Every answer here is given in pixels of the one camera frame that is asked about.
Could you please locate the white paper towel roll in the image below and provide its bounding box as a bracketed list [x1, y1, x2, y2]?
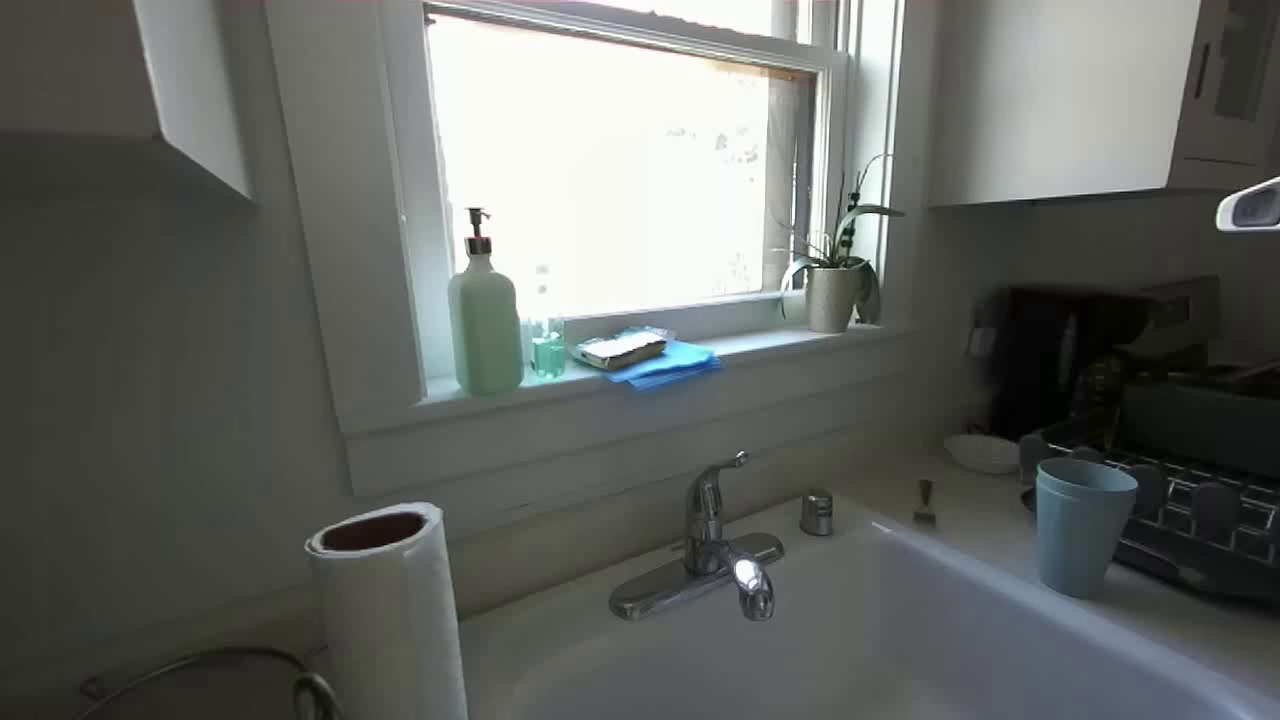
[301, 501, 472, 720]

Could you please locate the beige dish sponge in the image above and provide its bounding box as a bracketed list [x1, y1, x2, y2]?
[572, 322, 673, 375]

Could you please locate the blue sponge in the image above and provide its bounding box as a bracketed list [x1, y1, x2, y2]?
[610, 338, 723, 391]

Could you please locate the small clear green bottle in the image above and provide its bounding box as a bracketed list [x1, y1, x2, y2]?
[528, 282, 572, 382]

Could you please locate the green soap pump bottle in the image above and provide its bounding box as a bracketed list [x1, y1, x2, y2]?
[450, 205, 528, 398]

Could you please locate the chrome sink faucet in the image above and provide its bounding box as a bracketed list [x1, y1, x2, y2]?
[610, 448, 787, 624]

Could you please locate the potted plant white pot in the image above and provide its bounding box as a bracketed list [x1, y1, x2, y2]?
[781, 150, 910, 334]

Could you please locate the white framed window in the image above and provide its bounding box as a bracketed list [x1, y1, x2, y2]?
[260, 0, 939, 501]

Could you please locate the white sink basin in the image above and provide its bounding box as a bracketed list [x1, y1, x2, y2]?
[455, 492, 1280, 720]

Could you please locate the small white bowl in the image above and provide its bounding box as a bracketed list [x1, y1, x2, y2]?
[939, 428, 1026, 480]

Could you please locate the black coffee maker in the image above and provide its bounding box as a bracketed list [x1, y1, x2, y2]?
[991, 281, 1156, 444]

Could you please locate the light blue cup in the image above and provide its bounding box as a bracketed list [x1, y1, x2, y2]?
[1031, 455, 1145, 604]

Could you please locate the grey metal appliance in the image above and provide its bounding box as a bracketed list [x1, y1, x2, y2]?
[1131, 271, 1224, 368]

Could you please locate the dark baking tray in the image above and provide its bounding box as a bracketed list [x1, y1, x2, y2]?
[1116, 361, 1280, 486]

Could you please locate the metal wire paper towel holder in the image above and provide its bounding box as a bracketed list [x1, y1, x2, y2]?
[75, 644, 344, 720]

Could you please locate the white wall cabinet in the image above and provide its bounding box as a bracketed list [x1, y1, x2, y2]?
[0, 0, 258, 205]
[928, 0, 1204, 211]

